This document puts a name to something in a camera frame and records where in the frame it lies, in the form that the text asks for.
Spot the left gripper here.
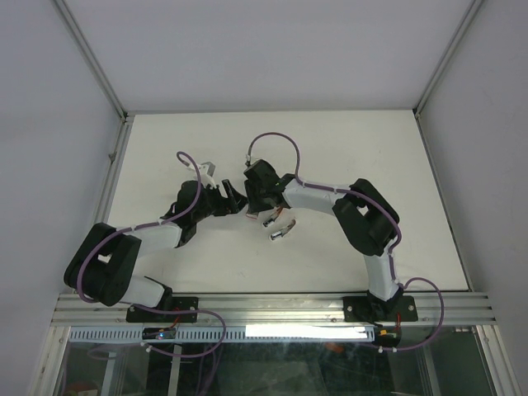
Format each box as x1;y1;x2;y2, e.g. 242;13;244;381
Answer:
193;179;248;223

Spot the pink white stapler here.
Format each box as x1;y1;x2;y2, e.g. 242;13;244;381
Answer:
262;207;283;228

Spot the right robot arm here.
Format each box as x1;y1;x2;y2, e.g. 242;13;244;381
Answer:
244;159;403;319

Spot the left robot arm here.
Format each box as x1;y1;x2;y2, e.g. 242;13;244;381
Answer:
64;179;248;321

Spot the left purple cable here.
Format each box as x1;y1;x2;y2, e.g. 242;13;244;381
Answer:
77;151;228;393

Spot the purple cable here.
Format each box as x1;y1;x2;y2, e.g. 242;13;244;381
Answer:
245;131;445;354
77;151;228;393

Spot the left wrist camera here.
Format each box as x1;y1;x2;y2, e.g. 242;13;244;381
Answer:
186;162;217;188

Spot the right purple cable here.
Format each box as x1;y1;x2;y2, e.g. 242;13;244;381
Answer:
245;131;445;354

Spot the aluminium mounting rail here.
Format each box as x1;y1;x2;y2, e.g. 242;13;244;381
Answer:
51;291;497;327

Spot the white slotted cable duct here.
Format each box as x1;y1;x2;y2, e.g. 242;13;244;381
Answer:
68;324;375;344

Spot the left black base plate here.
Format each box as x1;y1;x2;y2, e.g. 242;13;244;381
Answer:
125;295;199;325

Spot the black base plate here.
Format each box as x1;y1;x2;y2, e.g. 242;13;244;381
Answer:
125;295;199;325
342;295;418;324

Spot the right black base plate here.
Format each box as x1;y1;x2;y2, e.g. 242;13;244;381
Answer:
342;295;418;324

